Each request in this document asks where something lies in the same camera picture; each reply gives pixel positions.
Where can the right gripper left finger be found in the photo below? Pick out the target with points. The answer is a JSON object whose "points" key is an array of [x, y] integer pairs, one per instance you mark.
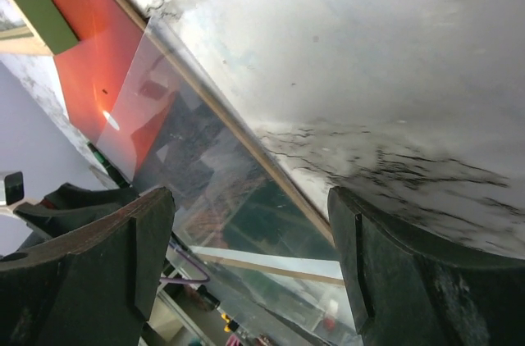
{"points": [[94, 285]]}

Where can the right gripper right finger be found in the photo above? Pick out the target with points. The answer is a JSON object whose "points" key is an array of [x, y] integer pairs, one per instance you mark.
{"points": [[407, 286]]}

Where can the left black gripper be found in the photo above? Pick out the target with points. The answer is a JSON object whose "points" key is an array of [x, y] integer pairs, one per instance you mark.
{"points": [[61, 206]]}

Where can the sunset photo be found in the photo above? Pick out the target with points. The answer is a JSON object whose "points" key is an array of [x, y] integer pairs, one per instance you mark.
{"points": [[92, 74]]}

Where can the clear acrylic sheet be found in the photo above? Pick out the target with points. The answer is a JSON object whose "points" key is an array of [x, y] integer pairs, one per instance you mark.
{"points": [[270, 267]]}

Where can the green wooden picture frame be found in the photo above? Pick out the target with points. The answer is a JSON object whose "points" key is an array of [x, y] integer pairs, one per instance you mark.
{"points": [[34, 27]]}

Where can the small green screwdriver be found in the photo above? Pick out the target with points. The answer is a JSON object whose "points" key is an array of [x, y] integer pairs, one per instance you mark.
{"points": [[113, 173]]}

